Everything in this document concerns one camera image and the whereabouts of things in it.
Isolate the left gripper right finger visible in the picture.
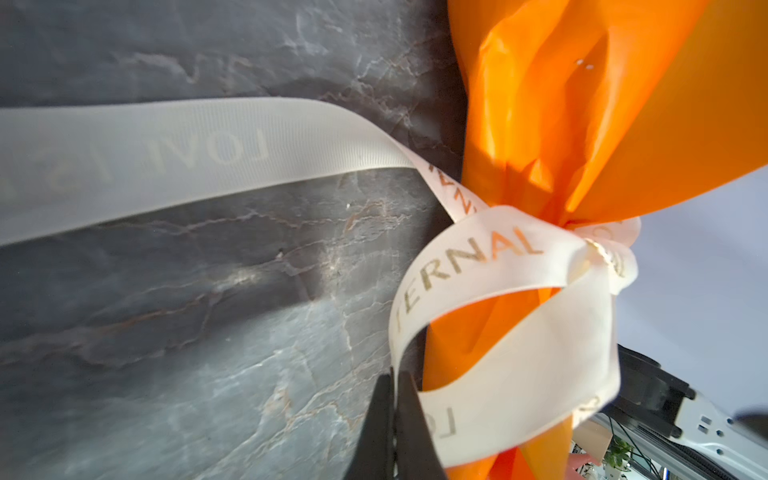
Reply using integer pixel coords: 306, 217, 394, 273
394, 372, 447, 480

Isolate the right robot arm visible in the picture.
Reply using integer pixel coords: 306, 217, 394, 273
595, 346, 767, 479

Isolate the white printed ribbon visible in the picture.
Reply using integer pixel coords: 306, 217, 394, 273
1, 98, 641, 468

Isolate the orange wrapping paper sheet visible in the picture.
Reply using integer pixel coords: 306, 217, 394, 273
419, 0, 768, 480

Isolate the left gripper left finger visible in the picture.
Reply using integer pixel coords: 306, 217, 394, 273
343, 373, 395, 480

